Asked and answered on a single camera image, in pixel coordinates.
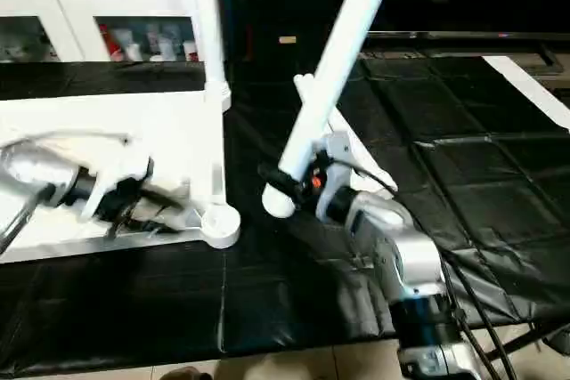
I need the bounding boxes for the white plastic table top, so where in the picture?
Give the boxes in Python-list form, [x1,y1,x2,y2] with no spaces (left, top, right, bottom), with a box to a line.
[0,86,242,263]

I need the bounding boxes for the white plastic table leg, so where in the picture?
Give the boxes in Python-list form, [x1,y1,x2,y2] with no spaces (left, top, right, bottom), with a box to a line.
[189,0,232,116]
[260,0,403,220]
[294,74,368,187]
[303,77,398,192]

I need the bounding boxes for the black work mat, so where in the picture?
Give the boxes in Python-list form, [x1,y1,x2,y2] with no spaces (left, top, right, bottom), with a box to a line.
[0,55,570,379]

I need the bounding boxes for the red bottle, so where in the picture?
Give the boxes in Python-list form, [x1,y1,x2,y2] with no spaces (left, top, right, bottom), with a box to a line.
[98,24,118,62]

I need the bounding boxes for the white glass-door cabinet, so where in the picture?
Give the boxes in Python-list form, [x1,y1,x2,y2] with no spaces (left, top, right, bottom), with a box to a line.
[0,0,224,65]

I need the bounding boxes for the white flat board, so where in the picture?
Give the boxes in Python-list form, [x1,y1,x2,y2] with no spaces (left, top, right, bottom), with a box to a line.
[484,55,570,130]

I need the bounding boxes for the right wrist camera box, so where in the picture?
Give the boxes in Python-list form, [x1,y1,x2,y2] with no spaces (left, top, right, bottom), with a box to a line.
[315,129,359,222]

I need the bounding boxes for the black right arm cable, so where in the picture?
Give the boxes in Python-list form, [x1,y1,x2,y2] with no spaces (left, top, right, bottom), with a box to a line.
[349,163,522,380]

